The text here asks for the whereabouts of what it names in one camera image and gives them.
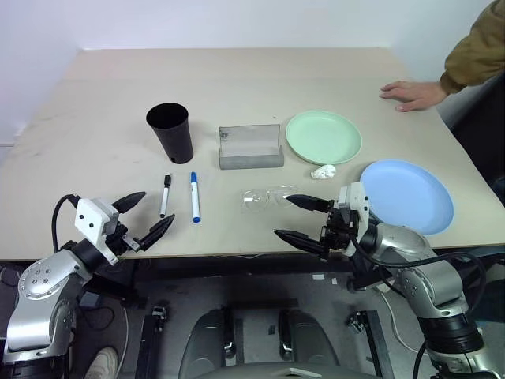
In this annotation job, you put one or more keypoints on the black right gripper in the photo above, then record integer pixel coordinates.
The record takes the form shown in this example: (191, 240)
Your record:
(339, 231)

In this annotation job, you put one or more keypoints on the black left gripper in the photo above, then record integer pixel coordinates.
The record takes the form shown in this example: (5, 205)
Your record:
(118, 237)

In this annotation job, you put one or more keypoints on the black-capped white marker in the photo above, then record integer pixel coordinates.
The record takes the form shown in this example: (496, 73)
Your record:
(165, 197)

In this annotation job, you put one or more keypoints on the white paper ball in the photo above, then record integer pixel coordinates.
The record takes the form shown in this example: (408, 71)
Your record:
(323, 172)

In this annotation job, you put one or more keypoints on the blue-capped white marker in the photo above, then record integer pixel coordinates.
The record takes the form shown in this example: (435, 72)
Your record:
(195, 197)

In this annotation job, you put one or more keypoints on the clear transparent glasses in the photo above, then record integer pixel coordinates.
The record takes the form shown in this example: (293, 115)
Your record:
(252, 201)

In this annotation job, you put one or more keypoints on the grey glasses case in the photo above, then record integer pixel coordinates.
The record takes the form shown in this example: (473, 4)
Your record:
(252, 160)

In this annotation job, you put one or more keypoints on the light blue plate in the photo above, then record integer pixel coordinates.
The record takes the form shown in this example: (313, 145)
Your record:
(410, 193)

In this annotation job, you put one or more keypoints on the olive-sleeved person's forearm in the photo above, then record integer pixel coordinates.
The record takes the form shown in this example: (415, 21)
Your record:
(477, 51)

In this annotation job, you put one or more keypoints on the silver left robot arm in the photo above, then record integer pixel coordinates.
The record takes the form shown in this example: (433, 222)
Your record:
(39, 280)

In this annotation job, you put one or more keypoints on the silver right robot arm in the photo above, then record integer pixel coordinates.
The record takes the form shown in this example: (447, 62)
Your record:
(402, 241)

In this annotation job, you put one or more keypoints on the person's bare hand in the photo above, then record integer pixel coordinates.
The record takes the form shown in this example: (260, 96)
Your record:
(414, 96)

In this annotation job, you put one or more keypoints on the black plastic cup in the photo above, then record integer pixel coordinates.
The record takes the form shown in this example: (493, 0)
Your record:
(173, 138)

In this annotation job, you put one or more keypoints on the light green plate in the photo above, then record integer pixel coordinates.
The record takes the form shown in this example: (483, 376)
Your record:
(323, 136)

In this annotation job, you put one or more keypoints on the black power adapter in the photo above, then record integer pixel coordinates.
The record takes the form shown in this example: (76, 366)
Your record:
(90, 300)

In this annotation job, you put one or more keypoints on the dark grey rounded shell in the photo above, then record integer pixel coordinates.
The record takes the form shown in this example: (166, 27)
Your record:
(311, 335)
(209, 339)

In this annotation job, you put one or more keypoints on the white shoe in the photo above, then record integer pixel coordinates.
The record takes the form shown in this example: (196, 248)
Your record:
(102, 363)

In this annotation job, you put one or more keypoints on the person's dark trousers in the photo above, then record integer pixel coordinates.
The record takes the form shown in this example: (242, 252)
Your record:
(485, 130)

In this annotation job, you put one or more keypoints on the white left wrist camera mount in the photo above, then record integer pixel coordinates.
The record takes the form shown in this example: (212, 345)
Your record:
(92, 221)

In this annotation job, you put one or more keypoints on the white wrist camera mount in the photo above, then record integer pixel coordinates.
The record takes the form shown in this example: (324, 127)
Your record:
(355, 195)
(92, 221)

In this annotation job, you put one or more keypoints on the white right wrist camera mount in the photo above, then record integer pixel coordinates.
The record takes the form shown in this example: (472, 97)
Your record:
(355, 195)

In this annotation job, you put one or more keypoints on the black metal table frame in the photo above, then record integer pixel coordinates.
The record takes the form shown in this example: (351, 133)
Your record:
(236, 266)

